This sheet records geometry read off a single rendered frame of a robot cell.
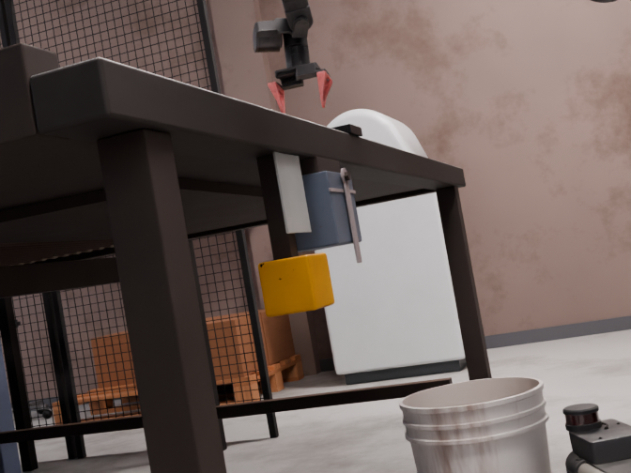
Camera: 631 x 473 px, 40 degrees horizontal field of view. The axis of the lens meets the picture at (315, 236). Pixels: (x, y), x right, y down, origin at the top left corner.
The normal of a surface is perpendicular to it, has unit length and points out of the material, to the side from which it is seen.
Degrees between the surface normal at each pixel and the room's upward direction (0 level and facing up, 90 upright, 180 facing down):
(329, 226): 90
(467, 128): 90
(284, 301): 90
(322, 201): 90
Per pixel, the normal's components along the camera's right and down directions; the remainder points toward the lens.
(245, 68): -0.28, 0.01
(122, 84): 0.93, -0.17
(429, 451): -0.79, 0.17
